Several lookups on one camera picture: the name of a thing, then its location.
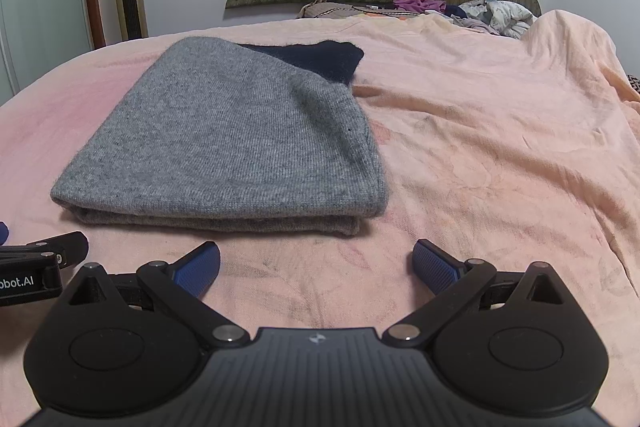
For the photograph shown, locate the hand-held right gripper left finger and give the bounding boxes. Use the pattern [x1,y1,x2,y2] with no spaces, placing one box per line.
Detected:
[67,241,251,349]

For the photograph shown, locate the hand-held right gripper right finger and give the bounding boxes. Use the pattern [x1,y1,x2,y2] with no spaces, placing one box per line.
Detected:
[382,238,571,349]

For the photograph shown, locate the grey knitted sweater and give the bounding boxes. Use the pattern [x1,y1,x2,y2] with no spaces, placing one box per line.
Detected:
[50,36,391,238]

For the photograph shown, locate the pink bedsheet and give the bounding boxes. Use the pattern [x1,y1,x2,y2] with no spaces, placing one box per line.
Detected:
[0,9,640,427]

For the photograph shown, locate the floral panel wardrobe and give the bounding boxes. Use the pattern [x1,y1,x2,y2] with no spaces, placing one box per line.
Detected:
[0,0,96,108]

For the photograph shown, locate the navy knitted garment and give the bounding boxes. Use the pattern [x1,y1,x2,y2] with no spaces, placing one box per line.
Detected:
[235,39,365,86]

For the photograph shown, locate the white patterned cloth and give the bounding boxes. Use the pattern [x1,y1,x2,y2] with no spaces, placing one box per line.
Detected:
[452,0,537,39]

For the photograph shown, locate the purple garment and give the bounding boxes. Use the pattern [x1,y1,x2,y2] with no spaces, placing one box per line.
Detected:
[392,0,447,15]

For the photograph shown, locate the brown patterned pillow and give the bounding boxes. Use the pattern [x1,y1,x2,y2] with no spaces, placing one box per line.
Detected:
[298,0,401,20]

